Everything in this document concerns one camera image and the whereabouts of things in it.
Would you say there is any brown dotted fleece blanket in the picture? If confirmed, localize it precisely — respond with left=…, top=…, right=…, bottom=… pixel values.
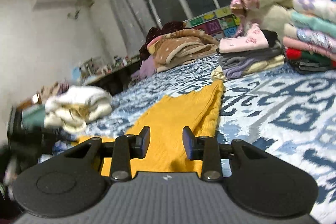
left=147, top=28, right=219, bottom=73

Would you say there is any green storage box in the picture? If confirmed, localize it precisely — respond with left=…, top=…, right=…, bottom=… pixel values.
left=22, top=105, right=46, bottom=127

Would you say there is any grey sheer curtain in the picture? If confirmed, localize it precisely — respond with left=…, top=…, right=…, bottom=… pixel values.
left=109, top=0, right=156, bottom=56

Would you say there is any white cream quilted clothes pile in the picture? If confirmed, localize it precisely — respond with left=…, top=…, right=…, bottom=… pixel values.
left=44, top=86, right=112, bottom=134

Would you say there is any pink top folded garment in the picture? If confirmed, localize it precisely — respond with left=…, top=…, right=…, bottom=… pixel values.
left=218, top=23, right=269, bottom=53

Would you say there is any colourful alphabet foam mat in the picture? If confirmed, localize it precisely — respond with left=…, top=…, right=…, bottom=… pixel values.
left=183, top=6, right=240, bottom=40

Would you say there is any cluttered dark side table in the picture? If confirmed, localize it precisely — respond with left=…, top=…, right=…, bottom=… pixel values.
left=76, top=56, right=141, bottom=95

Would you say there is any grey purple folded clothes stack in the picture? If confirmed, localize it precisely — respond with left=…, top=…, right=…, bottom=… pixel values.
left=211, top=30, right=284, bottom=81

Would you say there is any purple garment by blanket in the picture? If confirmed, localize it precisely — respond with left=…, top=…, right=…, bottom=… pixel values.
left=131, top=55, right=157, bottom=81

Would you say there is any colourful folded clothes stack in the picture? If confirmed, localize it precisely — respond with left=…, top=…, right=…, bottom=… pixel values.
left=282, top=0, right=335, bottom=74

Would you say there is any yellow knit sweater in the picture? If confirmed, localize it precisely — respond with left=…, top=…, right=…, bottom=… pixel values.
left=77, top=80, right=224, bottom=178

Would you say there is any blue white patterned bedsheet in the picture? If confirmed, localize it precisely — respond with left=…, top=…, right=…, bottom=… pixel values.
left=82, top=55, right=335, bottom=223

